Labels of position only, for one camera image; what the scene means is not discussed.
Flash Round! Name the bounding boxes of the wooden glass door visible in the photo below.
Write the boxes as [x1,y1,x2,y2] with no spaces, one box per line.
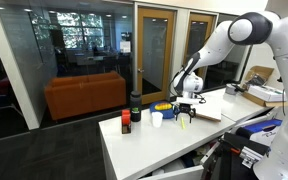
[178,12,218,98]
[136,7,178,106]

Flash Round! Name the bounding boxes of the white paper sign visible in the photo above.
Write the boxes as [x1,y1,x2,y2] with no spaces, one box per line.
[119,40,132,54]

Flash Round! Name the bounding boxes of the silver metal bracket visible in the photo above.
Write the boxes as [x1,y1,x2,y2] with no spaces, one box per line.
[239,145,264,169]

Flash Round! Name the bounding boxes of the flat white box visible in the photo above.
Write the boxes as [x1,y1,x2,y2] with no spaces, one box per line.
[247,84,287,103]

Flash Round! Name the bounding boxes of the white drawer panel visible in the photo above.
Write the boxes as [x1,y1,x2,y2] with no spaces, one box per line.
[138,164,205,180]

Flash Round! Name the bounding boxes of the grey tape roll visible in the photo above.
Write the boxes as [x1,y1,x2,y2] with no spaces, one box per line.
[225,83,239,96]

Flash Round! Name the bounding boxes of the blue plate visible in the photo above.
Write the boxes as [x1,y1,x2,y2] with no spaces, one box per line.
[149,100,180,120]

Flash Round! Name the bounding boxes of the black equipment cart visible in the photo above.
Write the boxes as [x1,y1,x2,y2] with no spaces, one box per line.
[202,132,272,180]

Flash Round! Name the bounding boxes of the white mug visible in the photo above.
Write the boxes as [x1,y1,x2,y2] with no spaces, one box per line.
[151,111,164,129]

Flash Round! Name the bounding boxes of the white printed bag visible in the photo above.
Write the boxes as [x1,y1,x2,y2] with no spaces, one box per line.
[248,127,282,148]

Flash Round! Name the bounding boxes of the black water bottle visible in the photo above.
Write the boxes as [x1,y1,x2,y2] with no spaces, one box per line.
[129,89,143,123]

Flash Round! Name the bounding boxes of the orange sofa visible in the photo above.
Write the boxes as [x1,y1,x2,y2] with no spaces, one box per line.
[44,70,127,122]

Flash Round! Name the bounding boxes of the open cardboard box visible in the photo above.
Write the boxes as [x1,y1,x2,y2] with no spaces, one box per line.
[242,65,287,108]

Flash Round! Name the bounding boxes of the yellow toy food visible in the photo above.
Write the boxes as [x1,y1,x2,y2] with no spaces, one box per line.
[154,102,173,111]

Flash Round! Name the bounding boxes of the large white book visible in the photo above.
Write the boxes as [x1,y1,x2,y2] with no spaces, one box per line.
[192,95,224,123]

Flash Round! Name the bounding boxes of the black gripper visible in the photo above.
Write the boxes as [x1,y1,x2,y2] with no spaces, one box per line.
[173,103,197,124]

